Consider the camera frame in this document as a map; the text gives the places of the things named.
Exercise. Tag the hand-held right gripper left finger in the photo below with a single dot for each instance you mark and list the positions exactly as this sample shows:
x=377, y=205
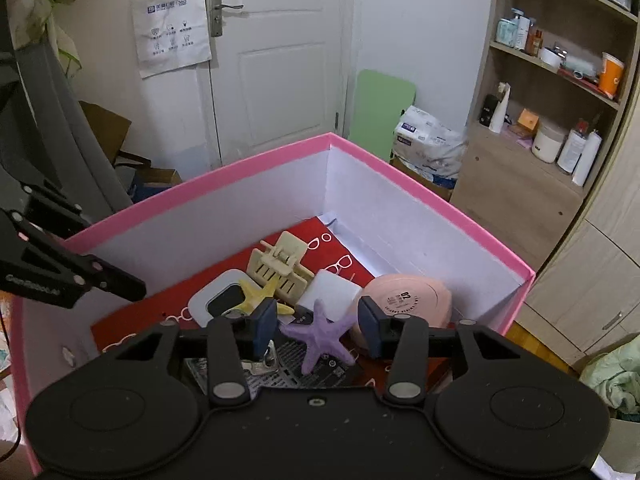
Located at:
x=265, y=330

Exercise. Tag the white bottle red cap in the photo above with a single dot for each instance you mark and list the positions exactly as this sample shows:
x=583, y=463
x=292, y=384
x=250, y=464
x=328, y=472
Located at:
x=570, y=150

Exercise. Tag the purple starfish toy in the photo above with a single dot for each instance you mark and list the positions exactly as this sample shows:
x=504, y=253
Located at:
x=320, y=335

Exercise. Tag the wooden wardrobe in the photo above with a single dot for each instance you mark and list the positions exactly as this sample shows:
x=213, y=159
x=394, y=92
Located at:
x=590, y=285

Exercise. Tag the grey portable router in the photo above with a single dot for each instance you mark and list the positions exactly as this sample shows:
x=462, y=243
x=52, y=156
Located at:
x=210, y=295

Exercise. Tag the white door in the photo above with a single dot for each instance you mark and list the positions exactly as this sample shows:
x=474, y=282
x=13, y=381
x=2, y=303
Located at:
x=280, y=85

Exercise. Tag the wooden bookshelf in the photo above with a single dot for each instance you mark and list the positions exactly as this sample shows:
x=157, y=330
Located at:
x=520, y=195

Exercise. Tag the pink round case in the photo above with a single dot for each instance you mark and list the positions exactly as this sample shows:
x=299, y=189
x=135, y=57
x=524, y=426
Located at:
x=415, y=305

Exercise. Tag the yellow starfish toy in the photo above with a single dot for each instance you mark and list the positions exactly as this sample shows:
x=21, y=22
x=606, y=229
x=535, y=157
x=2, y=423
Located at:
x=260, y=296

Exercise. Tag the light green cloth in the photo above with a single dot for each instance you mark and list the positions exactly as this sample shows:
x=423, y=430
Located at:
x=615, y=380

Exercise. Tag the white charger plug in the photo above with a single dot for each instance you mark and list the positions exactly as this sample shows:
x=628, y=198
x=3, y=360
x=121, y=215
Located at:
x=330, y=290

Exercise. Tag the blue and white bottles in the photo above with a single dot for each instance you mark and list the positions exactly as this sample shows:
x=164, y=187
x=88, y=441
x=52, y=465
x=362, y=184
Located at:
x=510, y=30

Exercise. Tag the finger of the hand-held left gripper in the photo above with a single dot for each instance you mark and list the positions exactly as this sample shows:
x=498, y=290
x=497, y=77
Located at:
x=50, y=270
x=50, y=210

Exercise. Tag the brown glass bottle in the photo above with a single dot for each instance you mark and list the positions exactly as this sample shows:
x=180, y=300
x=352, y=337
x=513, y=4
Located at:
x=535, y=42

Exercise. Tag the red glasses-print cloth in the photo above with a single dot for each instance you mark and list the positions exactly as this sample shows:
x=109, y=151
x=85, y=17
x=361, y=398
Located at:
x=150, y=310

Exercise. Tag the white jar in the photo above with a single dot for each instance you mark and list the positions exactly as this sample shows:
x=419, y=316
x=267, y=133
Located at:
x=547, y=145

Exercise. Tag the brown cardboard box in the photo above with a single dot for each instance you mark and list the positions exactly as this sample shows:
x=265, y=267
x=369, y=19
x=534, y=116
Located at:
x=425, y=185

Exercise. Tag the orange paper cup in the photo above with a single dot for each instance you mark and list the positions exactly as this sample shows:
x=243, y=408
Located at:
x=611, y=77

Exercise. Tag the light green board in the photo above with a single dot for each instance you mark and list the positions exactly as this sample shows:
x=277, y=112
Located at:
x=382, y=115

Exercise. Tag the white tissue pack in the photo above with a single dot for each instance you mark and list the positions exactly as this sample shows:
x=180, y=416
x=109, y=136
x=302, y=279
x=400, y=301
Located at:
x=430, y=140

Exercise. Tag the floral green hanging cloth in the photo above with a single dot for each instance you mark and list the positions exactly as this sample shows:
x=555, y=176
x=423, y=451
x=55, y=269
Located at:
x=35, y=5

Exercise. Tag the small orange box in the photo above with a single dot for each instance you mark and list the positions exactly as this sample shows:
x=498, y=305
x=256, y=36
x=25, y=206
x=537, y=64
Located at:
x=528, y=120

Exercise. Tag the white cylinder bottle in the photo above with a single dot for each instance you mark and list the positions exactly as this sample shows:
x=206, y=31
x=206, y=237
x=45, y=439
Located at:
x=586, y=160

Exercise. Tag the cream hair claw clip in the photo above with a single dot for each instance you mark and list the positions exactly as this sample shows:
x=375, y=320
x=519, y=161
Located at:
x=280, y=260

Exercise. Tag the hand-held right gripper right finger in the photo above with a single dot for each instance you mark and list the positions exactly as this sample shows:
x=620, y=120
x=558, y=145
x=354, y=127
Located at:
x=370, y=330

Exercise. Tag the white tote bag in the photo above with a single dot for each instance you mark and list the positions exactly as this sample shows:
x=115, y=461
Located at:
x=172, y=30

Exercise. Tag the pink cardboard box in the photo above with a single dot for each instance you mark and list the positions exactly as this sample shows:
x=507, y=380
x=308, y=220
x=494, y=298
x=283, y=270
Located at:
x=400, y=220

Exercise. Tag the open brown carton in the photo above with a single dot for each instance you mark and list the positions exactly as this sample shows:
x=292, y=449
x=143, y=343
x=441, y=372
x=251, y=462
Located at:
x=107, y=130

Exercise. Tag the blue cardboard box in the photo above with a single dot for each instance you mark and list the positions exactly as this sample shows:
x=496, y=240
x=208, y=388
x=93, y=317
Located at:
x=155, y=187

